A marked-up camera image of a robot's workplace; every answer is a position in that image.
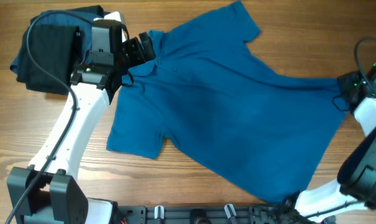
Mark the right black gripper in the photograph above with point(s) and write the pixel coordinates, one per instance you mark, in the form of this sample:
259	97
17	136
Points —
343	80

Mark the blue polo shirt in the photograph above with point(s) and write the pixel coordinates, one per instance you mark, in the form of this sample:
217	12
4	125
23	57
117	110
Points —
226	109

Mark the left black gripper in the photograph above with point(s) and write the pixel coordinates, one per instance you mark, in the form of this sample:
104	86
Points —
138	57

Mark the navy blue folded garment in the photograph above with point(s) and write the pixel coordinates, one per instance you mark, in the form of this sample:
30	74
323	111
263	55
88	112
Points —
66	20

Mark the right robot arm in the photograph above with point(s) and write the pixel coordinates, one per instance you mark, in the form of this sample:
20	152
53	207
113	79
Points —
355	185

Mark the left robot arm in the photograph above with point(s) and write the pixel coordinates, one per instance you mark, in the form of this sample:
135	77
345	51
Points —
46	191

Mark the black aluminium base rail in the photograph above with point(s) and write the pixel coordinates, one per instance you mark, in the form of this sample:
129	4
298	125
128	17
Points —
227	214

